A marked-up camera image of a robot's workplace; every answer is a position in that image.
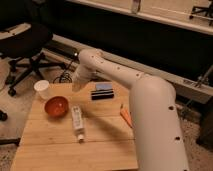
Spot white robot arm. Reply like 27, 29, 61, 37
73, 48, 190, 171

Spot orange marker pen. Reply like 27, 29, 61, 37
120, 105, 132, 127

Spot white plastic bottle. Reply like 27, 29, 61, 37
71, 106, 84, 143

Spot black cable on floor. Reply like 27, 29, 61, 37
52, 58, 75, 84

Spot blue and black sponge block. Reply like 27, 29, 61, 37
91, 83, 114, 100

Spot white paper cup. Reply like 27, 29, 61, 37
34, 80, 50, 100

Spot black office chair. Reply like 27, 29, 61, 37
0, 0, 66, 96

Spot black chair base far right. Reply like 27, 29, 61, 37
189, 0, 213, 25

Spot red ceramic bowl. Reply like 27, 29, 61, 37
44, 96, 69, 118

